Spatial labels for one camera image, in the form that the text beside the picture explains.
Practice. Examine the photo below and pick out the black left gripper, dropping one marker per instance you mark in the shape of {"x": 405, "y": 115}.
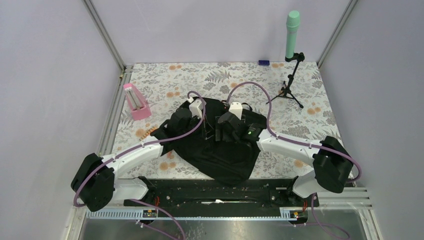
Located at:
{"x": 195, "y": 118}

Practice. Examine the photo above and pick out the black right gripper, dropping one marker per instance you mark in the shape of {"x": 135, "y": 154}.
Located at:
{"x": 218, "y": 132}

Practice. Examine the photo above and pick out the black student backpack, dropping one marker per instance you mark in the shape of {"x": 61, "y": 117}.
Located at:
{"x": 229, "y": 163}

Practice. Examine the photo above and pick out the small orange notebook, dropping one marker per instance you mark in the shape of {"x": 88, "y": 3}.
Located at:
{"x": 148, "y": 132}

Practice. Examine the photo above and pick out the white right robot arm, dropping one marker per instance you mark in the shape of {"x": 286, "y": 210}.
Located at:
{"x": 330, "y": 162}

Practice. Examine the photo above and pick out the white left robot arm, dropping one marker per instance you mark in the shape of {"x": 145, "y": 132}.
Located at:
{"x": 98, "y": 180}

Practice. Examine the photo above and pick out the pink metronome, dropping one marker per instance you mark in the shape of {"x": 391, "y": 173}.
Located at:
{"x": 139, "y": 107}

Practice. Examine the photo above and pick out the black microphone tripod stand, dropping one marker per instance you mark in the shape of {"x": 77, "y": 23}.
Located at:
{"x": 286, "y": 92}

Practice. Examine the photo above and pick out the floral patterned table mat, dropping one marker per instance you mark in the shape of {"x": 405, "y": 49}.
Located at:
{"x": 166, "y": 86}

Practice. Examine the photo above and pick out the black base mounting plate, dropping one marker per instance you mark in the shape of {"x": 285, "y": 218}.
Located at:
{"x": 211, "y": 199}

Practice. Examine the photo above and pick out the small blue box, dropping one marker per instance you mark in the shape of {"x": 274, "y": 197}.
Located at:
{"x": 263, "y": 62}

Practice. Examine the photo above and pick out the mint green microphone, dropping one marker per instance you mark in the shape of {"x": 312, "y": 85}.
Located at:
{"x": 292, "y": 26}

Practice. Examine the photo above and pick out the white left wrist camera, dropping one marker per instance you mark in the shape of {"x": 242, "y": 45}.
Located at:
{"x": 195, "y": 107}

